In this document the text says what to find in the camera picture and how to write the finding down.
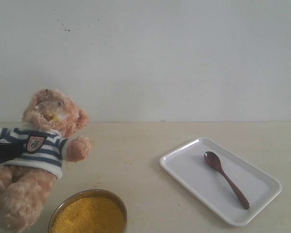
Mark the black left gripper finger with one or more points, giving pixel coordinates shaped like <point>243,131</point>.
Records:
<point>10,151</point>

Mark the plush teddy bear striped sweater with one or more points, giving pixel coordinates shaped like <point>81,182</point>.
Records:
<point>48,125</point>

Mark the dark brown wooden spoon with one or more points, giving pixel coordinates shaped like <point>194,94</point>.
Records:
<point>214,161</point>

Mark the metal bowl of yellow millet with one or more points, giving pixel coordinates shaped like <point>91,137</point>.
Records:
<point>90,211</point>

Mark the white rectangular plastic tray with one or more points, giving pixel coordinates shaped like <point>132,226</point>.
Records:
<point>187,166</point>

